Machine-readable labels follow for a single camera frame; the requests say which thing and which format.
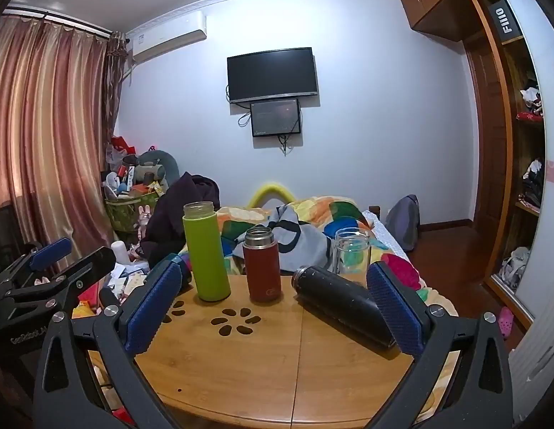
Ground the green thermos bottle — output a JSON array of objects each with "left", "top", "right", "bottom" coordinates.
[{"left": 183, "top": 202, "right": 232, "bottom": 302}]

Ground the dark purple jacket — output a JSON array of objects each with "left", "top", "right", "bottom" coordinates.
[{"left": 140, "top": 172, "right": 220, "bottom": 268}]

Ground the green storage basket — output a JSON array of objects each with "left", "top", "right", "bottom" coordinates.
[{"left": 104, "top": 193, "right": 160, "bottom": 233}]

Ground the black thermos bottle lying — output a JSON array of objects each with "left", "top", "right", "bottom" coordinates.
[{"left": 292, "top": 266, "right": 395, "bottom": 349}]

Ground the pink slipper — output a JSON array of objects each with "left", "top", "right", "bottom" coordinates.
[{"left": 497, "top": 306, "right": 514, "bottom": 339}]

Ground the clear glass jar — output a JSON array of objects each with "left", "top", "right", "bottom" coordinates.
[{"left": 331, "top": 228, "right": 372, "bottom": 276}]

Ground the white sliding wardrobe door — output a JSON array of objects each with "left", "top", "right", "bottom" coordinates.
[{"left": 491, "top": 0, "right": 554, "bottom": 425}]

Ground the red thermos bottle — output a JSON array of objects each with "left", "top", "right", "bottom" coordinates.
[{"left": 242, "top": 226, "right": 282, "bottom": 303}]

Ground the grey backpack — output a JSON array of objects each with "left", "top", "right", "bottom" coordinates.
[{"left": 385, "top": 195, "right": 420, "bottom": 252}]

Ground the grey plush toy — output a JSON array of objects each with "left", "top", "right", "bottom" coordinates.
[{"left": 134, "top": 149, "right": 180, "bottom": 186}]

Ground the colourful patterned quilt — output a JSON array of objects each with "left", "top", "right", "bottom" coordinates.
[{"left": 177, "top": 194, "right": 459, "bottom": 318}]

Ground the yellow foam headboard arc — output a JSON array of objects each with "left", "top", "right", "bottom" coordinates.
[{"left": 247, "top": 182, "right": 296, "bottom": 208}]

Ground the pink striped curtain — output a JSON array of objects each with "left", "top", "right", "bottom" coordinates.
[{"left": 0, "top": 16, "right": 113, "bottom": 270}]

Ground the white air conditioner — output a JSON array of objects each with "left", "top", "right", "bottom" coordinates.
[{"left": 131, "top": 12, "right": 207, "bottom": 64}]

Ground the black FiiO box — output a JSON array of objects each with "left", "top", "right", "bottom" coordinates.
[{"left": 488, "top": 0, "right": 522, "bottom": 44}]

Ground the wooden wardrobe shelving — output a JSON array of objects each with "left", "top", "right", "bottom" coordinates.
[{"left": 401, "top": 0, "right": 545, "bottom": 328}]

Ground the small wall monitor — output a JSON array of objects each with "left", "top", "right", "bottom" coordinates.
[{"left": 251, "top": 99, "right": 301, "bottom": 138}]

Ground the wall-mounted black television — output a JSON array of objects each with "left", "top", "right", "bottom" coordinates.
[{"left": 227, "top": 48, "right": 319, "bottom": 104}]

